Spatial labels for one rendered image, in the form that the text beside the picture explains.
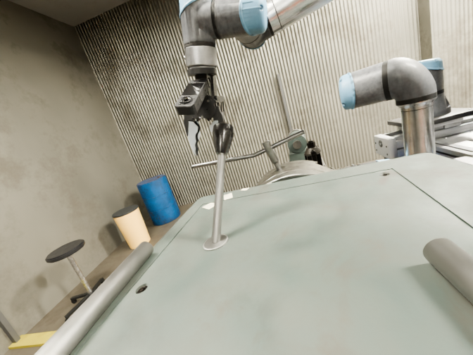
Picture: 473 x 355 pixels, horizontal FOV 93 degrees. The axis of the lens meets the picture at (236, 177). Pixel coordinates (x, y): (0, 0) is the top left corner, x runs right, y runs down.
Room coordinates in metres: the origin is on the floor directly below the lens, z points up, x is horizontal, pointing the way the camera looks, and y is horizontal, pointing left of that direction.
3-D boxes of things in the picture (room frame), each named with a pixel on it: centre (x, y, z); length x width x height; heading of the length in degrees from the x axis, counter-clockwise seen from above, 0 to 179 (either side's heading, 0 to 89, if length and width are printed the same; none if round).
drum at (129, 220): (3.20, 1.72, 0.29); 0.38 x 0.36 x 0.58; 77
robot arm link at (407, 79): (0.65, -0.57, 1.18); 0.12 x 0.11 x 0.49; 135
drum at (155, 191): (3.91, 1.45, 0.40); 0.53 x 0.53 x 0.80
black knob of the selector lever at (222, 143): (0.33, 0.00, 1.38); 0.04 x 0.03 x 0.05; 161
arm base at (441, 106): (0.95, -0.88, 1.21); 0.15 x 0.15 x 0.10
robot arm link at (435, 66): (0.95, -0.87, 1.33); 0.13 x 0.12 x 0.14; 45
